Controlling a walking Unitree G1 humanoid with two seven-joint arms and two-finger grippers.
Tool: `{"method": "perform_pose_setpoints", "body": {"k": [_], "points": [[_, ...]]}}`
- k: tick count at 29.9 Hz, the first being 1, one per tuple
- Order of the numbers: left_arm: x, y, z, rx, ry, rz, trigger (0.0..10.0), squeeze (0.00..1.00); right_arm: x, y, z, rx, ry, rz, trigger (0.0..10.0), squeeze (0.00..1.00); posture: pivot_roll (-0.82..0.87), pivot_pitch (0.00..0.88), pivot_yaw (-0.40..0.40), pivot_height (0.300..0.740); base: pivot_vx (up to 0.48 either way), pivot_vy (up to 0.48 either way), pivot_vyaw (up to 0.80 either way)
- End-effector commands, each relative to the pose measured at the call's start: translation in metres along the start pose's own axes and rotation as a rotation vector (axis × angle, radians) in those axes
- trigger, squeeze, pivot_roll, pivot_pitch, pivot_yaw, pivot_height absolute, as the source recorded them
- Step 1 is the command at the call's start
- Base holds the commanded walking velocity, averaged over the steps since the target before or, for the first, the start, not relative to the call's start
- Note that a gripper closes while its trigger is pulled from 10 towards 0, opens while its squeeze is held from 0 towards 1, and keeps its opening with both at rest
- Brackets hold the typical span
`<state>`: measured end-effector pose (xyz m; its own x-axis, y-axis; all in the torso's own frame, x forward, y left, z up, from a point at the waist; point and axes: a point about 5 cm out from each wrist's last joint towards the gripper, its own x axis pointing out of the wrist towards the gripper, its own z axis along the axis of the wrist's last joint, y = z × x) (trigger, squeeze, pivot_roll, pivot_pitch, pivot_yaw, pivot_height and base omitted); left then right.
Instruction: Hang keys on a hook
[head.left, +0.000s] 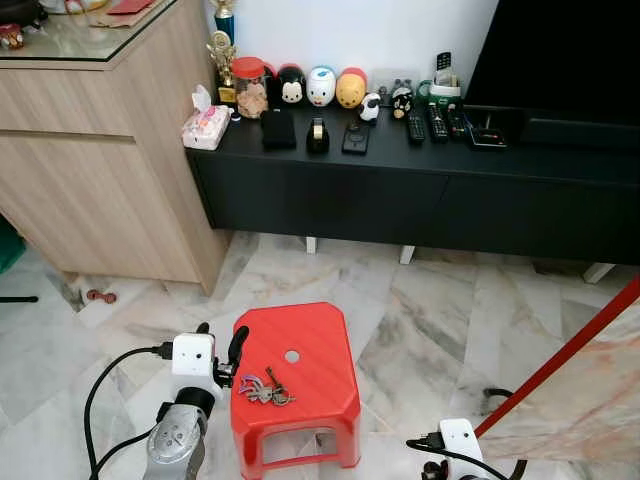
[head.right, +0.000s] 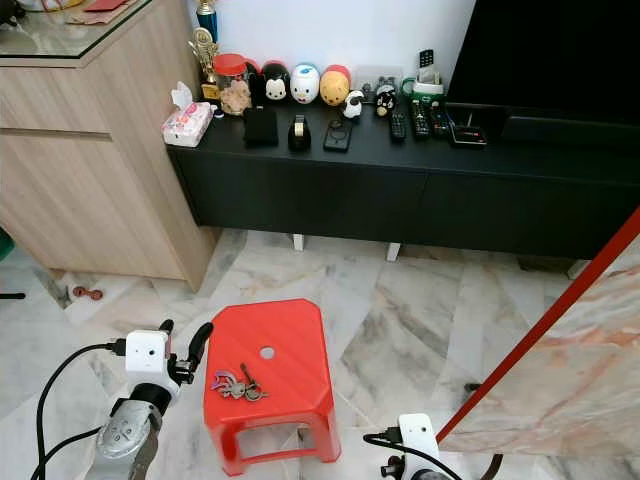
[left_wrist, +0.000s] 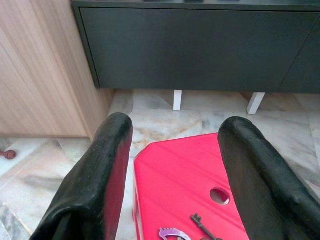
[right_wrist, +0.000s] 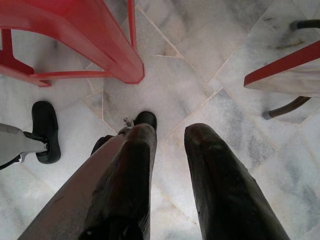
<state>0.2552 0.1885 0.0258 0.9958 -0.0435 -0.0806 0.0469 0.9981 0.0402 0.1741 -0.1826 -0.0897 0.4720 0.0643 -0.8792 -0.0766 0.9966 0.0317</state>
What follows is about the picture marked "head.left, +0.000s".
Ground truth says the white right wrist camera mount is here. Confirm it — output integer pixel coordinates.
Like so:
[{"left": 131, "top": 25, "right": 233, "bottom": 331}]
[{"left": 438, "top": 418, "right": 486, "bottom": 473}]

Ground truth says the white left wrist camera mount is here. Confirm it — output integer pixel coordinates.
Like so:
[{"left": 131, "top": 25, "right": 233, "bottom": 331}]
[{"left": 170, "top": 333, "right": 218, "bottom": 379}]

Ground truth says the green mug with handset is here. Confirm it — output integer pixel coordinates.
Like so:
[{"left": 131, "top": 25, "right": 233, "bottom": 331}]
[{"left": 418, "top": 52, "right": 463, "bottom": 102}]

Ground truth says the black remote control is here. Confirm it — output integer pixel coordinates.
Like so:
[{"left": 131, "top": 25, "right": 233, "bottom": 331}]
[
  {"left": 405, "top": 112, "right": 427, "bottom": 147},
  {"left": 448, "top": 105, "right": 468, "bottom": 139},
  {"left": 428, "top": 105, "right": 450, "bottom": 143}
]

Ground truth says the black key case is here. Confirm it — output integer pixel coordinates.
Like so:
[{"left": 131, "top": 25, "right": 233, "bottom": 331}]
[{"left": 342, "top": 122, "right": 371, "bottom": 155}]

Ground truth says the black television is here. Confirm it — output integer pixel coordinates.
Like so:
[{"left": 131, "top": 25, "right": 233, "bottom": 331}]
[{"left": 464, "top": 0, "right": 640, "bottom": 153}]

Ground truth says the pink tissue pack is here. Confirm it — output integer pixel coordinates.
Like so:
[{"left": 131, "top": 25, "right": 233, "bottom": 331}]
[{"left": 182, "top": 86, "right": 233, "bottom": 151}]

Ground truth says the light wooden cabinet glass top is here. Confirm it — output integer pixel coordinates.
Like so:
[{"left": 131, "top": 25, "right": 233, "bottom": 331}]
[{"left": 0, "top": 0, "right": 234, "bottom": 297}]

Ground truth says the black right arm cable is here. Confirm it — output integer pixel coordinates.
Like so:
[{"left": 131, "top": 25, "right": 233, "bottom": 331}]
[{"left": 406, "top": 435, "right": 513, "bottom": 480}]

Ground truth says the dark pot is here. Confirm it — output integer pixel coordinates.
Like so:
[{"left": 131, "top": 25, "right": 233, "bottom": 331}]
[{"left": 0, "top": 0, "right": 47, "bottom": 27}]

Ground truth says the blue trophy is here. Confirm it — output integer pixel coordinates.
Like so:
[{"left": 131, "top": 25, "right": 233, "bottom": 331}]
[{"left": 212, "top": 0, "right": 238, "bottom": 46}]

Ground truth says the green object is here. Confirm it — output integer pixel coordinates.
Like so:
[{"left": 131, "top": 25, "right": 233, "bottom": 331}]
[{"left": 0, "top": 215, "right": 26, "bottom": 273}]

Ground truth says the key bunch with rings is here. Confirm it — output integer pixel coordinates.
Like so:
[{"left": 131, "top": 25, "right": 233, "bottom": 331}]
[{"left": 238, "top": 367, "right": 297, "bottom": 408}]

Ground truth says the small brown figurine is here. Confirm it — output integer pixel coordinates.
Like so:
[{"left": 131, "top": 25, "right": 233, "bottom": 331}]
[{"left": 0, "top": 25, "right": 26, "bottom": 51}]

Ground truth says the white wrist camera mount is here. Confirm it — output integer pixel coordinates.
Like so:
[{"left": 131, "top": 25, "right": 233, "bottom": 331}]
[
  {"left": 170, "top": 333, "right": 218, "bottom": 379},
  {"left": 438, "top": 418, "right": 486, "bottom": 473}
]

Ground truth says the gold trophy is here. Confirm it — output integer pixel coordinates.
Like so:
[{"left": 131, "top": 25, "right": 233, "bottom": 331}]
[{"left": 207, "top": 30, "right": 239, "bottom": 105}]

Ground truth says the black TV console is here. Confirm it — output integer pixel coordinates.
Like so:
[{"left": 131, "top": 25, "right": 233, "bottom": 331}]
[{"left": 185, "top": 100, "right": 640, "bottom": 269}]

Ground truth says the small white black figurine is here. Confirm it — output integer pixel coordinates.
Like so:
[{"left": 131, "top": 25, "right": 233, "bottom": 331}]
[{"left": 358, "top": 93, "right": 382, "bottom": 123}]

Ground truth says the yellow bear plush toy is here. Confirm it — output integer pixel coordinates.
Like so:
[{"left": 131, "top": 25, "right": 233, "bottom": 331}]
[{"left": 335, "top": 68, "right": 368, "bottom": 109}]

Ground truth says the red plastic stool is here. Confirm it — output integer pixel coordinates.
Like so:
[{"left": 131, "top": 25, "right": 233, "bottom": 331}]
[{"left": 230, "top": 302, "right": 362, "bottom": 479}]

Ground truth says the black mouse plush toy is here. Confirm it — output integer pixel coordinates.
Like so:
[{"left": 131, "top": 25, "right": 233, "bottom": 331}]
[{"left": 276, "top": 64, "right": 308, "bottom": 108}]

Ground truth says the clear jar red lid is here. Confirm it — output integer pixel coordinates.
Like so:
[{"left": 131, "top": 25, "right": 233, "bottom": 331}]
[{"left": 231, "top": 57, "right": 270, "bottom": 121}]

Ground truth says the black pouch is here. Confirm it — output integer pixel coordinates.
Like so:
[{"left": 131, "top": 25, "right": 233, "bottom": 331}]
[{"left": 261, "top": 108, "right": 298, "bottom": 151}]

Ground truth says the white plush toy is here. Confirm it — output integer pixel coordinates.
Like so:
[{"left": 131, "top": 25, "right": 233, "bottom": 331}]
[{"left": 306, "top": 66, "right": 338, "bottom": 108}]

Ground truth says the marble pattern board red edge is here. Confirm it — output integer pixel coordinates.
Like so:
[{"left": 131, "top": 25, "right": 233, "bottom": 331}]
[{"left": 474, "top": 275, "right": 640, "bottom": 467}]

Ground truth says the small dark figurine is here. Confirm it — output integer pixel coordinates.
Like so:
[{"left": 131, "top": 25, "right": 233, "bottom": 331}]
[{"left": 390, "top": 85, "right": 415, "bottom": 119}]

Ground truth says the red packet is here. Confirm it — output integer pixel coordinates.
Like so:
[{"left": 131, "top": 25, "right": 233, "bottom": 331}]
[{"left": 105, "top": 0, "right": 157, "bottom": 16}]

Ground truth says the black tape dispenser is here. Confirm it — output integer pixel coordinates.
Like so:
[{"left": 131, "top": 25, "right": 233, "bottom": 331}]
[{"left": 306, "top": 117, "right": 331, "bottom": 155}]

